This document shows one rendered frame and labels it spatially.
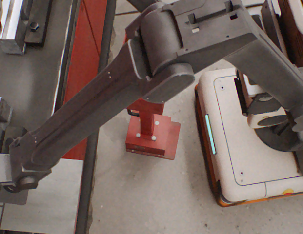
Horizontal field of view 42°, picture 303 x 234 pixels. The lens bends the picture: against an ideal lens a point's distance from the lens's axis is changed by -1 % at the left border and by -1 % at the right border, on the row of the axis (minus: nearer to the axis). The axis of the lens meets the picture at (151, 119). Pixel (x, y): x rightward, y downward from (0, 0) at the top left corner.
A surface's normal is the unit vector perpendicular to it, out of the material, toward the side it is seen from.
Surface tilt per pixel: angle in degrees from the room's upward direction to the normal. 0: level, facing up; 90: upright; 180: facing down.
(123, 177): 0
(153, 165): 0
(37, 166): 82
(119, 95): 84
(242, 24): 13
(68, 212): 0
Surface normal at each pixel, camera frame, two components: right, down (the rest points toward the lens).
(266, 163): 0.00, -0.31
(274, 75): 0.27, 0.86
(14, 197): 0.45, -0.24
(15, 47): -0.08, 0.95
